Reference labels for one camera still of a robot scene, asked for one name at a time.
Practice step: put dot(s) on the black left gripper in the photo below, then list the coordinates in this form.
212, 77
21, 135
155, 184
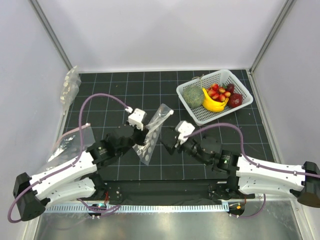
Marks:
142, 134

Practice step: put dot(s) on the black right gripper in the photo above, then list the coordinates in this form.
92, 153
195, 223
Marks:
170, 149

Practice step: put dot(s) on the clear dotted zip bag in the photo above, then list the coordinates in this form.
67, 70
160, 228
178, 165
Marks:
154, 127

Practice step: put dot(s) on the red lychee cluster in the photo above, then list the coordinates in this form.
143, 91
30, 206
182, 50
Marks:
218, 93

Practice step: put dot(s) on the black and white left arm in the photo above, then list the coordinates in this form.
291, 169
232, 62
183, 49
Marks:
77, 178

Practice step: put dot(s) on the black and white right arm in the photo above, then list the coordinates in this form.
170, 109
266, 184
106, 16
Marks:
247, 175

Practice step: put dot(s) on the clear bag of snacks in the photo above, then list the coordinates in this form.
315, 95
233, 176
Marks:
70, 88

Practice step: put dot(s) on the white plastic basket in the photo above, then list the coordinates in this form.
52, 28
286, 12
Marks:
223, 77

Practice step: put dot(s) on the green netted melon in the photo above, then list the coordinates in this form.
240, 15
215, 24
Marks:
193, 96

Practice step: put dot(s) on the yellow banana bunch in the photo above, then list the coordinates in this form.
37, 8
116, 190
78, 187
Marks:
212, 105

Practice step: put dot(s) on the small dark red fruit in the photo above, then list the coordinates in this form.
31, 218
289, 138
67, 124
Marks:
230, 88

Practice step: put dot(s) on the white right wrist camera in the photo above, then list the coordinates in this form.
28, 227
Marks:
184, 129

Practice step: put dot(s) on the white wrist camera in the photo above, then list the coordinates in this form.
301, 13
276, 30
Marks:
184, 129
136, 117

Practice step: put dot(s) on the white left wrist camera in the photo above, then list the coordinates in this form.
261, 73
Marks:
136, 117

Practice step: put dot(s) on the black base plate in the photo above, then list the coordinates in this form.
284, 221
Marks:
191, 192

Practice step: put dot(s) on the white slotted cable duct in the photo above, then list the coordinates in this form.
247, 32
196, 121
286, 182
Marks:
80, 208

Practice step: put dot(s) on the aluminium corner post left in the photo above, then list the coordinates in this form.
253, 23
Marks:
50, 32

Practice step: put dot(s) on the aluminium corner post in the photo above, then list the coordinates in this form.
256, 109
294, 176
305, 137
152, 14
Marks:
280, 19
50, 32

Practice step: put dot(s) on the aluminium corner post right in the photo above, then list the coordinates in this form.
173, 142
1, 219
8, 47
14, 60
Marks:
280, 19

